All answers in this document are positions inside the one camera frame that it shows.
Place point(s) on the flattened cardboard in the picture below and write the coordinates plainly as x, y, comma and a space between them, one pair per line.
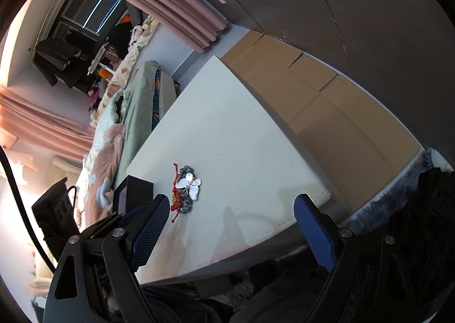
337, 124

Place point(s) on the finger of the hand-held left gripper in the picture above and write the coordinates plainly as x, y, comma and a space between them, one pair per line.
103, 223

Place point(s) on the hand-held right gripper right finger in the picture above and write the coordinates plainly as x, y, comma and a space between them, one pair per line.
316, 237

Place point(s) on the blue printed bedding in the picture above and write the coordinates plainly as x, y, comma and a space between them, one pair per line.
157, 95

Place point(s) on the plush toys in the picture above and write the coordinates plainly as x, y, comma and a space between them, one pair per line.
94, 94

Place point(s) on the dark window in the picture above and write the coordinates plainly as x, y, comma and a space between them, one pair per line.
96, 7

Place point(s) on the pink flower-print blanket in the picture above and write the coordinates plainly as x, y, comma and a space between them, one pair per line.
103, 166

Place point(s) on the dark fuzzy rug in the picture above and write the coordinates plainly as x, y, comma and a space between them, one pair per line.
373, 202

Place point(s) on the pink curtain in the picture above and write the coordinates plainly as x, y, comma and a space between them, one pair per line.
170, 0
42, 120

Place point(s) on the grey pillow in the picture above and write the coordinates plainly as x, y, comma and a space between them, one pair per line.
133, 14

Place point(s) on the white low table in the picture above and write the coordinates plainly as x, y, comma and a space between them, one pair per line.
231, 131

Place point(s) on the light green quilt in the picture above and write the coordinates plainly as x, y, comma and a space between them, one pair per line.
106, 120

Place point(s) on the white butterfly hair clip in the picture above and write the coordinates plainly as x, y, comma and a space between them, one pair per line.
190, 184

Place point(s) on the black bag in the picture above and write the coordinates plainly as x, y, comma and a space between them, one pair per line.
119, 39

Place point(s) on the black jewelry box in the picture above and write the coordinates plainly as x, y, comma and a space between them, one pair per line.
137, 188

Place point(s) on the hanging dark clothes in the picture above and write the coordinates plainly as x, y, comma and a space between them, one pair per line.
60, 56

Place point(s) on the green bed sheet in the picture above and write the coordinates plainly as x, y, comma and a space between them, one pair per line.
137, 113

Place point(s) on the printed window seat cushion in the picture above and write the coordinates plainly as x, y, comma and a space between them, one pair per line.
133, 49

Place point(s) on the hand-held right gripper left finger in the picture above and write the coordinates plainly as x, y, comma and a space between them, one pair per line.
149, 230

